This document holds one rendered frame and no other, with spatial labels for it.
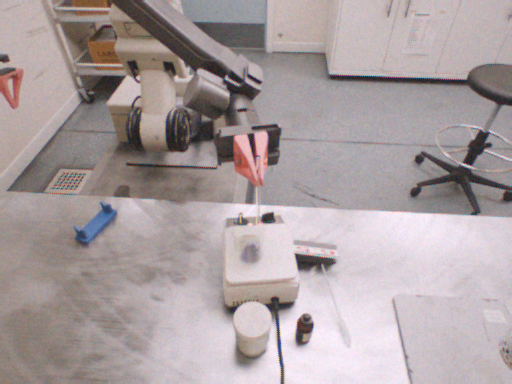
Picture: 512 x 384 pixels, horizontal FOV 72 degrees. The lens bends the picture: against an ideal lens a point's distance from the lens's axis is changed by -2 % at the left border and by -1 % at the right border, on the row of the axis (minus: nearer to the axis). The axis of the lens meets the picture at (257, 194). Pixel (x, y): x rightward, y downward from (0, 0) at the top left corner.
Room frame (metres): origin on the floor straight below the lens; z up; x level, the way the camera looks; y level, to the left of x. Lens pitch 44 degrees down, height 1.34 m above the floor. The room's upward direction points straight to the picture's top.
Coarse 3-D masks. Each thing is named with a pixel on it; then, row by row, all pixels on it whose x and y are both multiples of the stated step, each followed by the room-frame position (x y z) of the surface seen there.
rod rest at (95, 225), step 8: (104, 208) 0.55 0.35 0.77; (112, 208) 0.54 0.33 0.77; (96, 216) 0.53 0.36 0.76; (104, 216) 0.53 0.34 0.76; (112, 216) 0.53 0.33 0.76; (88, 224) 0.50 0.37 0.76; (96, 224) 0.50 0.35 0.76; (104, 224) 0.51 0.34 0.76; (80, 232) 0.47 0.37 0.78; (88, 232) 0.48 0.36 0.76; (96, 232) 0.48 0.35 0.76; (80, 240) 0.46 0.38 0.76; (88, 240) 0.46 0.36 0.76
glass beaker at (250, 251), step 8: (248, 216) 0.40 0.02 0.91; (232, 224) 0.38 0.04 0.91; (240, 224) 0.39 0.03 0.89; (248, 224) 0.39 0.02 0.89; (264, 224) 0.38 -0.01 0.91; (232, 232) 0.36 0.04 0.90; (240, 232) 0.39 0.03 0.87; (248, 232) 0.39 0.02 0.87; (240, 240) 0.35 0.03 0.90; (248, 240) 0.34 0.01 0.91; (256, 240) 0.35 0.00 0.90; (240, 248) 0.35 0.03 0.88; (248, 248) 0.35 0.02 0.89; (256, 248) 0.35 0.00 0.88; (240, 256) 0.35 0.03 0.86; (248, 256) 0.35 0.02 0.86; (256, 256) 0.35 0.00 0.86; (248, 264) 0.35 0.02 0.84
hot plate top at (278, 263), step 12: (228, 228) 0.43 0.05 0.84; (276, 228) 0.43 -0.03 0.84; (288, 228) 0.43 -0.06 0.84; (228, 240) 0.40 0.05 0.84; (264, 240) 0.40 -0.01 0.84; (276, 240) 0.40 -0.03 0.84; (288, 240) 0.40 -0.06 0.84; (228, 252) 0.37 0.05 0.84; (264, 252) 0.37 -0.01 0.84; (276, 252) 0.37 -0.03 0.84; (288, 252) 0.37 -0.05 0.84; (228, 264) 0.35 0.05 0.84; (240, 264) 0.35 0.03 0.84; (264, 264) 0.35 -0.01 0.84; (276, 264) 0.35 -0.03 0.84; (288, 264) 0.35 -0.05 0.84; (228, 276) 0.32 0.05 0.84; (240, 276) 0.32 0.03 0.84; (252, 276) 0.32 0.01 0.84; (264, 276) 0.32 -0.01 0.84; (276, 276) 0.32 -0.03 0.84; (288, 276) 0.32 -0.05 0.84
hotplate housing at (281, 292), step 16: (224, 224) 0.48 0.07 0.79; (224, 240) 0.42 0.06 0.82; (224, 256) 0.38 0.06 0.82; (224, 272) 0.35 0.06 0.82; (224, 288) 0.31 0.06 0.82; (240, 288) 0.31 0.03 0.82; (256, 288) 0.31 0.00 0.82; (272, 288) 0.32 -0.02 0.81; (288, 288) 0.32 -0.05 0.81; (240, 304) 0.31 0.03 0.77; (272, 304) 0.30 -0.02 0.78
